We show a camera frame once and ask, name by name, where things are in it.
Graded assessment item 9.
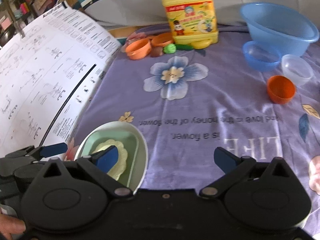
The cream flower-shaped plate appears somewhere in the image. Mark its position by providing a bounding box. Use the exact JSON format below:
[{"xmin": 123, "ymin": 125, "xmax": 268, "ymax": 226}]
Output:
[{"xmin": 91, "ymin": 139, "xmax": 128, "ymax": 180}]

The green square plate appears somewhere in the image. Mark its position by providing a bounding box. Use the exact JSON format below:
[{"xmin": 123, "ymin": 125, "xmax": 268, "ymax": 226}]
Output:
[{"xmin": 76, "ymin": 129, "xmax": 139, "ymax": 186}]

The small orange bowl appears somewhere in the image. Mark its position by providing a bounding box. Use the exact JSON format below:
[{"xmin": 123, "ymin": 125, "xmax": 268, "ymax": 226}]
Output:
[{"xmin": 267, "ymin": 75, "xmax": 296, "ymax": 105}]

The small blue plastic bowl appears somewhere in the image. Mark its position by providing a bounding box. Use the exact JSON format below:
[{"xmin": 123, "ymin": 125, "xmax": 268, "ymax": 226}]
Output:
[{"xmin": 242, "ymin": 41, "xmax": 282, "ymax": 72}]

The clear plastic bowl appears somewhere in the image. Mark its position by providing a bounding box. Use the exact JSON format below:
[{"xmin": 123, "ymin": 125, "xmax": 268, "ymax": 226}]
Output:
[{"xmin": 281, "ymin": 54, "xmax": 314, "ymax": 86}]

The person's left hand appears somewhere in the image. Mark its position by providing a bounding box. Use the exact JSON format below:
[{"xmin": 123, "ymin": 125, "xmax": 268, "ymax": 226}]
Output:
[{"xmin": 0, "ymin": 214, "xmax": 26, "ymax": 239}]

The white printed instruction sheet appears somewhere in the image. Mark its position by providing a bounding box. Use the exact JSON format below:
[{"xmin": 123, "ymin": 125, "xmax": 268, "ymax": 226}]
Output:
[{"xmin": 1, "ymin": 4, "xmax": 121, "ymax": 155}]

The purple floral tablecloth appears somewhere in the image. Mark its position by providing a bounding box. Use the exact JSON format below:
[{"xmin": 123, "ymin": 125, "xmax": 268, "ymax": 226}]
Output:
[{"xmin": 74, "ymin": 30, "xmax": 319, "ymax": 239}]

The orange measuring cup front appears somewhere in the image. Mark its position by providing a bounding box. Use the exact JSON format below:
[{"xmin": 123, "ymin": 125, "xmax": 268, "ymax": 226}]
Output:
[{"xmin": 125, "ymin": 38, "xmax": 152, "ymax": 60}]

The orange measuring cup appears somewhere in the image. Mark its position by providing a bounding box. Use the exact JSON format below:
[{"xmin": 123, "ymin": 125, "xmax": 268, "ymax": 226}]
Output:
[
  {"xmin": 125, "ymin": 38, "xmax": 152, "ymax": 60},
  {"xmin": 151, "ymin": 33, "xmax": 174, "ymax": 47}
]

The yellow toy lemon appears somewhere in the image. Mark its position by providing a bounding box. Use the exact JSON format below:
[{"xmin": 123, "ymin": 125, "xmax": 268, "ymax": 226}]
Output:
[{"xmin": 191, "ymin": 40, "xmax": 211, "ymax": 50}]

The brown toy ball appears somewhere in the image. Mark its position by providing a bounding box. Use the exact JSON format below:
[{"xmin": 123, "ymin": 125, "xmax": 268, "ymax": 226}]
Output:
[{"xmin": 150, "ymin": 47, "xmax": 164, "ymax": 57}]

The green toy cucumber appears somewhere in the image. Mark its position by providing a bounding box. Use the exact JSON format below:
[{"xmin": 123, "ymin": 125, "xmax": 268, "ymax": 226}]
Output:
[{"xmin": 175, "ymin": 44, "xmax": 194, "ymax": 51}]

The green toy ball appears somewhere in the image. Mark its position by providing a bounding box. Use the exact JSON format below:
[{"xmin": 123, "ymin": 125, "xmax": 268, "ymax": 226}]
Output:
[{"xmin": 163, "ymin": 43, "xmax": 177, "ymax": 54}]

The orange measuring cup rear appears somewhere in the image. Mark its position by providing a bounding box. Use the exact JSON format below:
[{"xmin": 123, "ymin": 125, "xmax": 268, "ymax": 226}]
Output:
[{"xmin": 151, "ymin": 33, "xmax": 174, "ymax": 47}]

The large blue plastic basin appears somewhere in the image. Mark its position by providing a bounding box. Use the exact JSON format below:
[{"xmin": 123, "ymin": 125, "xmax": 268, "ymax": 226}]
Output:
[{"xmin": 240, "ymin": 2, "xmax": 319, "ymax": 56}]

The yellow detergent bottle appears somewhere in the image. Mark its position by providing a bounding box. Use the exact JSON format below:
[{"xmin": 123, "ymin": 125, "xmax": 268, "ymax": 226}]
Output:
[{"xmin": 162, "ymin": 0, "xmax": 219, "ymax": 45}]

